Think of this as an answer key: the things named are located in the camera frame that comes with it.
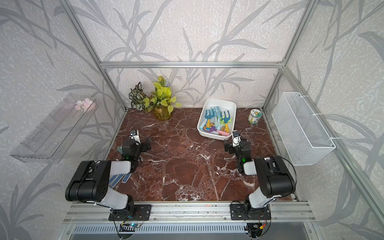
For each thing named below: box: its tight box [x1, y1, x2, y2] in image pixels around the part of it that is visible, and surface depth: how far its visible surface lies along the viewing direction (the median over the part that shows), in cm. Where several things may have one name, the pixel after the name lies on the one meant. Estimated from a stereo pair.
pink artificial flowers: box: [74, 98, 96, 113], surface depth 77 cm
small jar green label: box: [248, 108, 263, 125], surface depth 110 cm
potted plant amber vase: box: [128, 75, 183, 121], surface depth 100 cm
